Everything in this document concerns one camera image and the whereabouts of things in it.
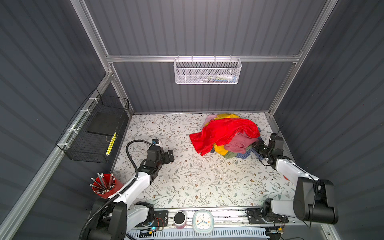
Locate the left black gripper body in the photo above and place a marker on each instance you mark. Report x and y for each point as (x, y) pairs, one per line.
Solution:
(159, 164)

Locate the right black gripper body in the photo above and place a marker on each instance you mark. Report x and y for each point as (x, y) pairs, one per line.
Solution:
(262, 149)

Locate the olive green cloth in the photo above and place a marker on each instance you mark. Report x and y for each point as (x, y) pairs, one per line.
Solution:
(230, 155)

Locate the red cloth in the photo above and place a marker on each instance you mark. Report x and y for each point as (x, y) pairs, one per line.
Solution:
(221, 132)

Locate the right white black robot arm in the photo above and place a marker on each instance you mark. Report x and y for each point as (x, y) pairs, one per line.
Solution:
(314, 199)

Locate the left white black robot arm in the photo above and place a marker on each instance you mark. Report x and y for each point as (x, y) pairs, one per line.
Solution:
(113, 217)

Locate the blue checkered cloth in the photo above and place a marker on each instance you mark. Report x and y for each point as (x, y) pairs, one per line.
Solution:
(246, 153)

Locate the mauve pink cloth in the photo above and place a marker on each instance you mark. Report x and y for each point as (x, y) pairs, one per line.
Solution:
(233, 145)

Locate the yellow cloth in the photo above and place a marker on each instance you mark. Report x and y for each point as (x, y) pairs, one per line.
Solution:
(221, 149)

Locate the light pink cloth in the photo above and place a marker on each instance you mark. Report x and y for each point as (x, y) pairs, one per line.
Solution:
(208, 119)

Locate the floral table mat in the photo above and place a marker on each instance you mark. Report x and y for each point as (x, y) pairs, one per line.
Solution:
(194, 181)

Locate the yellow marker pen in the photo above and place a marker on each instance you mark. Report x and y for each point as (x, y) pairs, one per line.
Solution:
(111, 144)

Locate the red pen cup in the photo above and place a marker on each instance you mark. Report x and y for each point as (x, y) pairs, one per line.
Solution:
(105, 185)

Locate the black pad in basket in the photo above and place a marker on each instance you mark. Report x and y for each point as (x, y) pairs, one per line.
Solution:
(104, 124)

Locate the black round speaker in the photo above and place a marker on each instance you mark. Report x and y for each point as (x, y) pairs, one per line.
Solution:
(180, 220)

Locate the white analog clock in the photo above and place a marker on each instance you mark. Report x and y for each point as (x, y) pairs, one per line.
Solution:
(203, 222)

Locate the items in white basket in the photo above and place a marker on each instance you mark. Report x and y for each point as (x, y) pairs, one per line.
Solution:
(229, 79)

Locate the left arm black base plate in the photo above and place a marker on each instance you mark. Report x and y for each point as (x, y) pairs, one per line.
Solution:
(158, 219)

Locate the black wire wall basket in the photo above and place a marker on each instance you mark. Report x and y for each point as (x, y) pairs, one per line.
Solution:
(79, 145)

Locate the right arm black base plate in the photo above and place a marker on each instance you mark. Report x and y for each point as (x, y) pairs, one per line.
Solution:
(259, 216)

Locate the white wire wall basket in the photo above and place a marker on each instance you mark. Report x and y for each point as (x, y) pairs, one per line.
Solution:
(190, 71)

